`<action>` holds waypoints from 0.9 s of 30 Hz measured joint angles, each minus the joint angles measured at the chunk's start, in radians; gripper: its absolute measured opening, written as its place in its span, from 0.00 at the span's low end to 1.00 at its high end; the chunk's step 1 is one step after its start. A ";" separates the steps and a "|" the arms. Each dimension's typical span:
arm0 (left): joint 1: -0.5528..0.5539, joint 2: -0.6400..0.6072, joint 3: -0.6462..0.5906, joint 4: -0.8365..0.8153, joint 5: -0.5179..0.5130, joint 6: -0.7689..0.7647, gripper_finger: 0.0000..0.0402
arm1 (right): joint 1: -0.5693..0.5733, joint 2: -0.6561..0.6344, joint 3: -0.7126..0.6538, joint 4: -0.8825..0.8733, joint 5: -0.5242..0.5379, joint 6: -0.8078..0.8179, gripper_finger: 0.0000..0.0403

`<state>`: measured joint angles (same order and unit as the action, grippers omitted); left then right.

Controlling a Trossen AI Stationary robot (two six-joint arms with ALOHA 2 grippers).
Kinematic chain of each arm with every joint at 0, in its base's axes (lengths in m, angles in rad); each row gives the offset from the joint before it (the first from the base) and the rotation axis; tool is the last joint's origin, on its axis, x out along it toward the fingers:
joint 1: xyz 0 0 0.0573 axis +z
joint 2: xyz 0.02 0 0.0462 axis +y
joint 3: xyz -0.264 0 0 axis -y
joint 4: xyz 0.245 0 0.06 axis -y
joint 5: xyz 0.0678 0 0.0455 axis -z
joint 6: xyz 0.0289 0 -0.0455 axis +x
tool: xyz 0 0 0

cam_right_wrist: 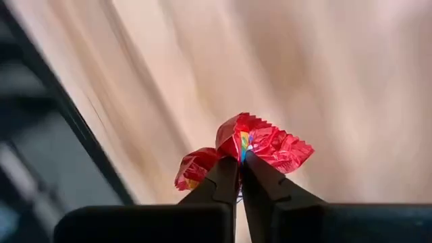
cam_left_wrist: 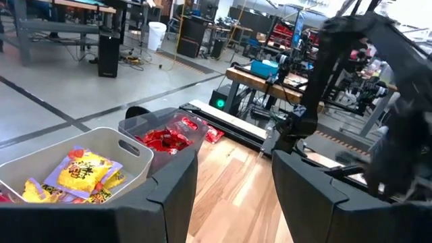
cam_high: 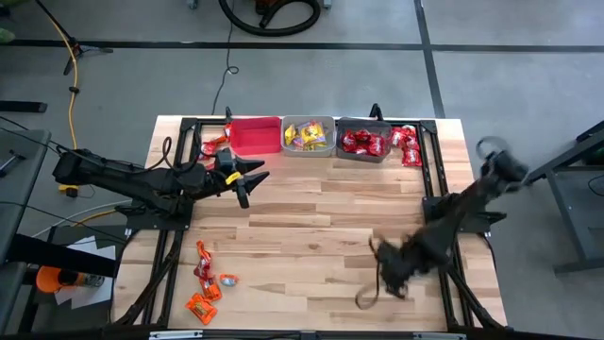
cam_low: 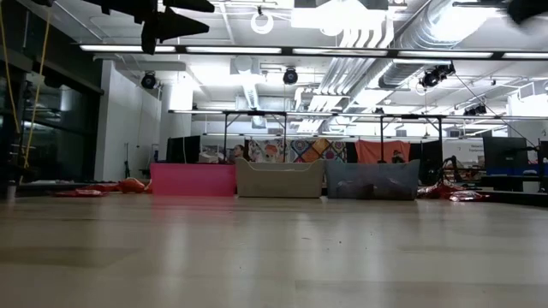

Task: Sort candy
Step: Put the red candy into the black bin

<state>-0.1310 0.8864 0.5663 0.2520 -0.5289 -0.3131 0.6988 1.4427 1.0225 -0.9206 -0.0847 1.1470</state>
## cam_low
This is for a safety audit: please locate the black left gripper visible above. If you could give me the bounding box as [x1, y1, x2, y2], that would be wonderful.
[83, 0, 216, 56]

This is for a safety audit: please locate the red Skittles packet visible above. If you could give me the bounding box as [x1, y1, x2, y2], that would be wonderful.
[53, 188, 109, 198]
[417, 181, 456, 200]
[447, 189, 490, 203]
[117, 176, 151, 195]
[80, 182, 125, 193]

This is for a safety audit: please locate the black beam with light strips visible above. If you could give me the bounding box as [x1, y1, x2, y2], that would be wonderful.
[79, 42, 548, 61]

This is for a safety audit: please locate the black monitor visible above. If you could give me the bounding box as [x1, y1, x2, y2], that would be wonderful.
[482, 136, 530, 176]
[165, 135, 202, 164]

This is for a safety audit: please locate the red plastic bin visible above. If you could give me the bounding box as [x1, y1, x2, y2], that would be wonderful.
[149, 162, 237, 198]

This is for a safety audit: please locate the colourful patchwork quilt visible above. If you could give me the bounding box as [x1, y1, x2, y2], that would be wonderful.
[247, 137, 348, 163]

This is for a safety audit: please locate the white plastic bin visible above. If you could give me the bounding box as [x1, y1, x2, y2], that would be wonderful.
[235, 157, 326, 199]

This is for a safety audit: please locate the orange cloth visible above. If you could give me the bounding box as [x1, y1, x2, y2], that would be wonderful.
[354, 139, 412, 164]

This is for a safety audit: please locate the dark grey translucent bin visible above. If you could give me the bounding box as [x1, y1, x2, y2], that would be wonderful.
[324, 158, 422, 201]

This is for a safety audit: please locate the white ring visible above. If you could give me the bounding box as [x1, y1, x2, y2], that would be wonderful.
[250, 10, 275, 35]

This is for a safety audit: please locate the yellow extension cable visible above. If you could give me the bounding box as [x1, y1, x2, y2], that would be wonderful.
[0, 0, 51, 170]

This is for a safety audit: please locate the black aluminium table frame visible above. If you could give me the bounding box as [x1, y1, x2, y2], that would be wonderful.
[16, 179, 548, 210]

